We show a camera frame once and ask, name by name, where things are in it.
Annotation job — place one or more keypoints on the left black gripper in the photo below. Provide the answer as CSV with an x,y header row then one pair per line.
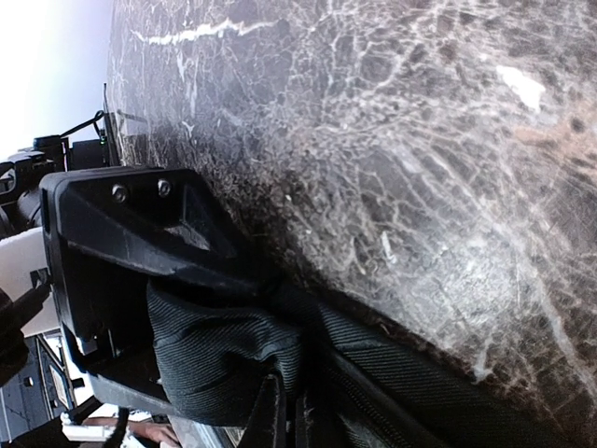
x,y
164,223

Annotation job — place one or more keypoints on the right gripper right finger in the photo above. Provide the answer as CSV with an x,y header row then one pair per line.
x,y
316,424

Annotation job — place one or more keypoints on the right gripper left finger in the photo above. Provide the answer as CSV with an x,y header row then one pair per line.
x,y
266,427

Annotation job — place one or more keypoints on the black necktie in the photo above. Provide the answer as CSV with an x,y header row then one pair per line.
x,y
213,357

